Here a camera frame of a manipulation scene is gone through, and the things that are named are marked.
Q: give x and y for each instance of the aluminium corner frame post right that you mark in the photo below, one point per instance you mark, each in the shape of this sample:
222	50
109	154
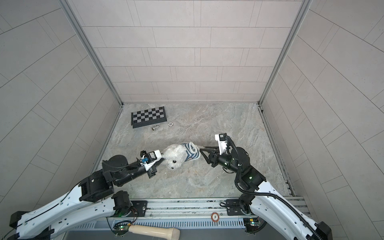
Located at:
290	38

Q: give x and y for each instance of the green circuit board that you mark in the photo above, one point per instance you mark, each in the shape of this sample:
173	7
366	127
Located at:
121	228
251	225

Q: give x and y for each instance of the left green circuit board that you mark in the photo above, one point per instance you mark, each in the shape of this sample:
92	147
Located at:
121	228

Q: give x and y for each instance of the red round sticker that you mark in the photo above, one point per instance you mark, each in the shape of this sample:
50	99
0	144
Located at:
215	217

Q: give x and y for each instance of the aluminium corner frame post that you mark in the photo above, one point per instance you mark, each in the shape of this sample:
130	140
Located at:
290	38
88	47

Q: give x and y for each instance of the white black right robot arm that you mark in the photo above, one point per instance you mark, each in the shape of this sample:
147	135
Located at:
263	200

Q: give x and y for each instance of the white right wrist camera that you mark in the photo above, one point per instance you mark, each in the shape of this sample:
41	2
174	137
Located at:
222	142

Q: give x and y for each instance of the right green circuit board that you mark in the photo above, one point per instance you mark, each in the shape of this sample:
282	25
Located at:
251	225

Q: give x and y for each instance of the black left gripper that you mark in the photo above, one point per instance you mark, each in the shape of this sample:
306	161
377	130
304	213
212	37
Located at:
150	173

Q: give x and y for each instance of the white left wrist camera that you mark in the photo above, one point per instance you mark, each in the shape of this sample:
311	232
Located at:
149	159

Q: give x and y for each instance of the beige wooden handle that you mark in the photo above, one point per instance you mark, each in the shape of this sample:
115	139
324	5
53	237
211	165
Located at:
165	233

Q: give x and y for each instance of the blue white striped knit sweater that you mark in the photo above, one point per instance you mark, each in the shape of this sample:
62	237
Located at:
193	152

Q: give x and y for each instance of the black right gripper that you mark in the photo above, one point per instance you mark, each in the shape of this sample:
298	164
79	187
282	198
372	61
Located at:
214	156

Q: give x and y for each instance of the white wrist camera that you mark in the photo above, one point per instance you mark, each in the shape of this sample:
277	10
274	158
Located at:
149	159
222	142

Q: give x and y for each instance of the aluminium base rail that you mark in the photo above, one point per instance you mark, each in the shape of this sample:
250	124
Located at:
183	214

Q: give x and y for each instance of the folded black chess board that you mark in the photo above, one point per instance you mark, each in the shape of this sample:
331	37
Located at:
148	117

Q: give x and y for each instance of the aluminium corner frame post left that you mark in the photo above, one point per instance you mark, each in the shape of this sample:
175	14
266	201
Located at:
88	47

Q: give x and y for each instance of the small silver metal jar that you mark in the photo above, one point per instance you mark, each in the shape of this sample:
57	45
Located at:
155	127

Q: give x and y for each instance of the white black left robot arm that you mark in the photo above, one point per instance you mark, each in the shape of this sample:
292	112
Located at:
92	198

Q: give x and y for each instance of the white plush teddy bear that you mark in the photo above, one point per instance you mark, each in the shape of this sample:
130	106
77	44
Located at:
175	155

